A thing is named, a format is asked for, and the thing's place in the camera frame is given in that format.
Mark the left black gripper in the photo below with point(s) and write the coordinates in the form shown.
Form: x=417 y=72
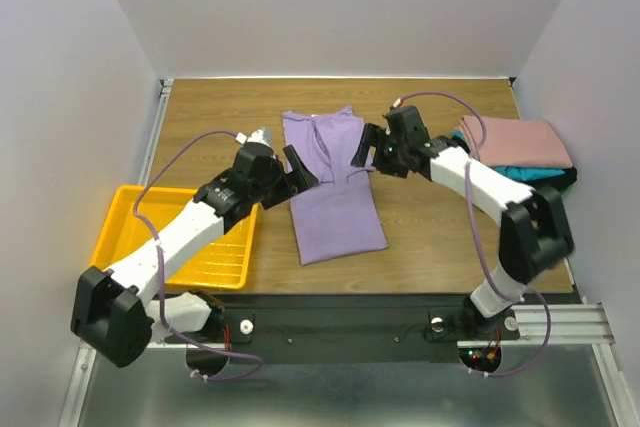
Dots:
x=287 y=184

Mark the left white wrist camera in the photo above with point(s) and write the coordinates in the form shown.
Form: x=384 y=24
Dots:
x=262 y=135

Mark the yellow plastic tray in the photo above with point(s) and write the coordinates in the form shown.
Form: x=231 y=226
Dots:
x=222 y=265

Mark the purple t shirt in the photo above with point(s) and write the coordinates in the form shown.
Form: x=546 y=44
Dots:
x=338 y=217

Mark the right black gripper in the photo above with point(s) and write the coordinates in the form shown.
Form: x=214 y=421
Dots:
x=381 y=151

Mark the teal folded t shirt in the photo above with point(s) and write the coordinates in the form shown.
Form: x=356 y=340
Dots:
x=520 y=174

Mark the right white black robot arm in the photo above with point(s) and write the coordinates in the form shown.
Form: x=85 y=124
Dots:
x=534 y=232

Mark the black folded t shirt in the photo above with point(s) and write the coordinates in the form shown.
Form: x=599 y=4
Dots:
x=563 y=182

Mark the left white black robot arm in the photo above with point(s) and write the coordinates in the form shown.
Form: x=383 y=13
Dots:
x=165 y=247

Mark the pink folded t shirt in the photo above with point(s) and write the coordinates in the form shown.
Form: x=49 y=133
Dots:
x=515 y=142

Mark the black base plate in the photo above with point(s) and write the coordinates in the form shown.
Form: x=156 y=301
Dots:
x=259 y=329

